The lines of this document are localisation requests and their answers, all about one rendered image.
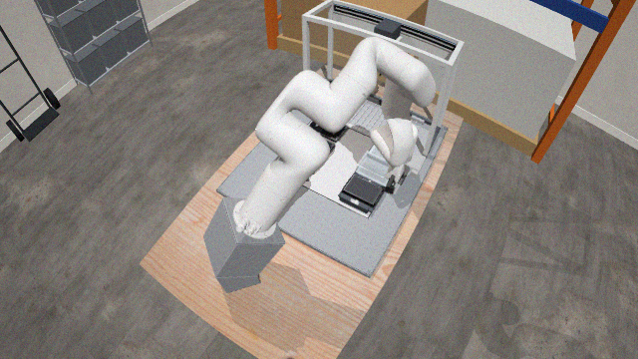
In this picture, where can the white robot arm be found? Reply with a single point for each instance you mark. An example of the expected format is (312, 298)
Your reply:
(331, 106)

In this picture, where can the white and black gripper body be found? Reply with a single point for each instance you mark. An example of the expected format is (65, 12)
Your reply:
(395, 171)

